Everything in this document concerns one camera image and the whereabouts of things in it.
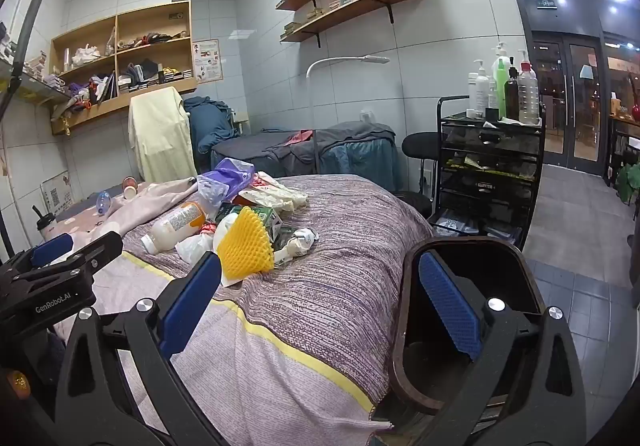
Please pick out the brown trash bin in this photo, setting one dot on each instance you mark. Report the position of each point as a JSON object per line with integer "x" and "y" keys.
{"x": 430, "y": 376}

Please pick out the wooden wall cabinet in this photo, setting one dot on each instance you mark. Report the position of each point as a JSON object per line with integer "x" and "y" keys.
{"x": 150, "y": 94}

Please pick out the purple plastic bag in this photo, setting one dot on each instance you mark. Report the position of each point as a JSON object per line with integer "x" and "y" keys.
{"x": 232, "y": 174}

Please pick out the white plastic bottle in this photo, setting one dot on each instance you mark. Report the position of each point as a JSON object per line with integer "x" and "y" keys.
{"x": 172, "y": 226}

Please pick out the white wall socket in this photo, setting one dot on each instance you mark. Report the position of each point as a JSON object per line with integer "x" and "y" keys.
{"x": 368, "y": 116}

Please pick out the yellow foam fruit net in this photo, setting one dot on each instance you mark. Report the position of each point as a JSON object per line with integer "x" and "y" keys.
{"x": 245, "y": 246}

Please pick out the glass door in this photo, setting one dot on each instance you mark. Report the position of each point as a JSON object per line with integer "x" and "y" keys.
{"x": 580, "y": 101}

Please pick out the small brown cup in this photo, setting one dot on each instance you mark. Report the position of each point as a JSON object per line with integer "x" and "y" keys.
{"x": 129, "y": 186}

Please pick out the wall poster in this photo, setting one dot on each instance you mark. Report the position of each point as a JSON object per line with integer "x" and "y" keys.
{"x": 206, "y": 61}

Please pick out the white floor lamp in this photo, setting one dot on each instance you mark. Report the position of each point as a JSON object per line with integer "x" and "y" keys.
{"x": 312, "y": 91}

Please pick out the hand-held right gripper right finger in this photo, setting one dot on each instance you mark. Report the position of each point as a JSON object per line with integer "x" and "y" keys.
{"x": 450, "y": 301}

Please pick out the massage bed with grey cover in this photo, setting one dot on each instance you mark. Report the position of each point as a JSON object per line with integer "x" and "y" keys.
{"x": 350, "y": 146}

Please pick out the white pump bottle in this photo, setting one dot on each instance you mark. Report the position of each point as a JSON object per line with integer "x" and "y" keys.
{"x": 480, "y": 89}

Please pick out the clear plastic bottle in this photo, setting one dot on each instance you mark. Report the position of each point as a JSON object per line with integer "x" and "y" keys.
{"x": 528, "y": 96}

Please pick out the dark brown bottle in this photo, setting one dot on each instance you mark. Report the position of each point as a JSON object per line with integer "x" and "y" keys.
{"x": 511, "y": 96}

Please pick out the green plant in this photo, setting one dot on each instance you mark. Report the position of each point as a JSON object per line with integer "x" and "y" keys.
{"x": 630, "y": 183}

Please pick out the white wall sign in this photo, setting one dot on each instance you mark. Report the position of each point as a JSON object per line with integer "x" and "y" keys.
{"x": 57, "y": 193}

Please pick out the clear plastic wrapper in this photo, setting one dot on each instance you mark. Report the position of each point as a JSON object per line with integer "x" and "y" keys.
{"x": 212, "y": 191}

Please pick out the black chair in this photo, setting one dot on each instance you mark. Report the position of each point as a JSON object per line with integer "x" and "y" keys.
{"x": 420, "y": 146}

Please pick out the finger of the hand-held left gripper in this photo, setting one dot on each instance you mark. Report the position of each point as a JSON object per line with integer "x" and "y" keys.
{"x": 50, "y": 247}
{"x": 100, "y": 251}

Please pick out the glass wall shelf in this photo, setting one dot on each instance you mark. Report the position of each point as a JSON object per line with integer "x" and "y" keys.
{"x": 35, "y": 86}

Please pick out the white tumbler with straw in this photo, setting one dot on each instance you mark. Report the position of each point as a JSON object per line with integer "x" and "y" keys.
{"x": 46, "y": 228}

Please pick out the green milk carton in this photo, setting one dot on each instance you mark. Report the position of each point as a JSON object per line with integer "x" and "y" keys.
{"x": 267, "y": 218}

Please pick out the black trolley cart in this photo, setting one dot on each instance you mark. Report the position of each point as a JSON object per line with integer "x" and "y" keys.
{"x": 490, "y": 146}

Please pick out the white wrapper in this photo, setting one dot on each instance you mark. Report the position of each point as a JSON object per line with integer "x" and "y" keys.
{"x": 300, "y": 241}

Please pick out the blue cloth pile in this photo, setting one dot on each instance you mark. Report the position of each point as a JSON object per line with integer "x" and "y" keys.
{"x": 205, "y": 121}

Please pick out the green pump bottle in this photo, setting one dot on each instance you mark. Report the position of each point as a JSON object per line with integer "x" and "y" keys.
{"x": 500, "y": 76}

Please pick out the white crumpled tissue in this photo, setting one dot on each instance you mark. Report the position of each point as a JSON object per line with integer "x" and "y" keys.
{"x": 195, "y": 246}

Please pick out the pale yellow cloth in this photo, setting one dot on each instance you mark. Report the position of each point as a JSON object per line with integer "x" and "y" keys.
{"x": 160, "y": 136}

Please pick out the red cloth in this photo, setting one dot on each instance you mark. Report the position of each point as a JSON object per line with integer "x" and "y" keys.
{"x": 299, "y": 137}

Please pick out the small clear blue bottle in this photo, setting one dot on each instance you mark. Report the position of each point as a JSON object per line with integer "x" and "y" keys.
{"x": 102, "y": 202}

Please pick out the purple striped blanket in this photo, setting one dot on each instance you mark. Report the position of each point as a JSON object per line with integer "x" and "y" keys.
{"x": 325, "y": 286}

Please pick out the dark side table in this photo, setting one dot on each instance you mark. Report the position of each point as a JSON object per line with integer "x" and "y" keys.
{"x": 622, "y": 131}

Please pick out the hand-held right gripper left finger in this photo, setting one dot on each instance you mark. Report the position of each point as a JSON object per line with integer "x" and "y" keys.
{"x": 190, "y": 301}

